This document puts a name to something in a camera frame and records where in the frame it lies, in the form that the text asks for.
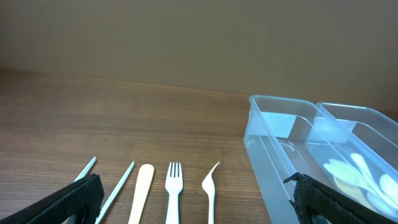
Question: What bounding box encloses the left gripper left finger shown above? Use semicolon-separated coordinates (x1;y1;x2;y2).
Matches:
1;174;104;224

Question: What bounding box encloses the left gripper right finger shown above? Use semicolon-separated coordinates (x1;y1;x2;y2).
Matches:
283;172;397;224

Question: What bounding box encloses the white plastic spoon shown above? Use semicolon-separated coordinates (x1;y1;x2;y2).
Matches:
323;162;398;209
329;159;353;170

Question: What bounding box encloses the short white spoon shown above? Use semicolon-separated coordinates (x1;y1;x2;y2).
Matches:
351;153;397;218

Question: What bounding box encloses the white plastic fork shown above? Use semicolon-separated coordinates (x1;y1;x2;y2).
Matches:
165;162;183;224

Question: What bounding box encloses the white side-lying fork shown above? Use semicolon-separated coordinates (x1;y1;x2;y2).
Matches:
95;161;134;224
201;162;220;224

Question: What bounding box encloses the left clear plastic container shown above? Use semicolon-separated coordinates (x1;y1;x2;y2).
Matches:
243;94;398;224

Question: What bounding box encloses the clear plastic container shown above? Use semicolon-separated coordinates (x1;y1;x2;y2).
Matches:
314;101;398;218
243;94;398;224

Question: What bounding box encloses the right clear plastic container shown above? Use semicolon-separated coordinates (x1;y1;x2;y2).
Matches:
314;101;398;218

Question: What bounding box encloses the far left white fork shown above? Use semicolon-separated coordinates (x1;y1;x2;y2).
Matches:
74;156;96;182

